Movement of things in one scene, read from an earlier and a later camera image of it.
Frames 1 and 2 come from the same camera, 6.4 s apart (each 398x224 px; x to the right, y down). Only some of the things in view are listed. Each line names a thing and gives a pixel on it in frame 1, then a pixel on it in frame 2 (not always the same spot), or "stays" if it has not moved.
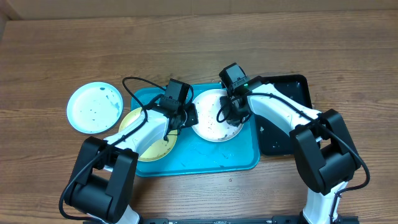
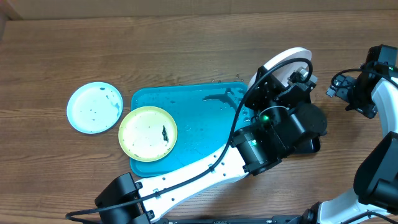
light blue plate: (95, 107) stays
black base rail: (232, 219) stays
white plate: (208, 105) -> (284, 73)
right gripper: (229, 116) -> (369, 109)
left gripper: (193, 119) -> (269, 86)
